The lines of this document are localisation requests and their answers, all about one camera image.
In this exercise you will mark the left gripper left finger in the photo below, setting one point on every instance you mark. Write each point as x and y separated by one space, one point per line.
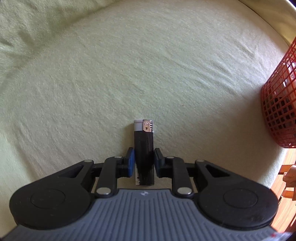
110 171

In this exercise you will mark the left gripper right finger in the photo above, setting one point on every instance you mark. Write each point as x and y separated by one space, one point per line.
175 169

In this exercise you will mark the black lighter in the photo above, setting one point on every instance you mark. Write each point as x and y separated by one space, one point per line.
144 152

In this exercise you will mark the red plastic mesh basket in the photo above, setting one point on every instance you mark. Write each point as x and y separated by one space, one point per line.
278 101

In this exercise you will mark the green covered sofa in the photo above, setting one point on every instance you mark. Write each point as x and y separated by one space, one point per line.
76 74

